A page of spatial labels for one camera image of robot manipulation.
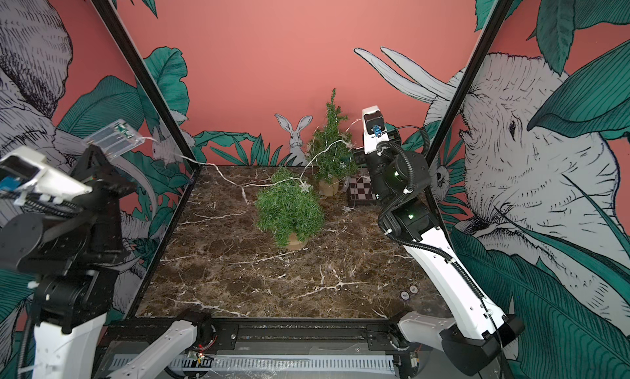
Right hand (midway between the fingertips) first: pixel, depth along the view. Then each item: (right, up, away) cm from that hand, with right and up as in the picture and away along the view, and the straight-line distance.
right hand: (366, 111), depth 54 cm
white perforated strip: (-22, -68, +17) cm, 74 cm away
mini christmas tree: (-21, -23, +21) cm, 37 cm away
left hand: (-50, -9, -11) cm, 52 cm away
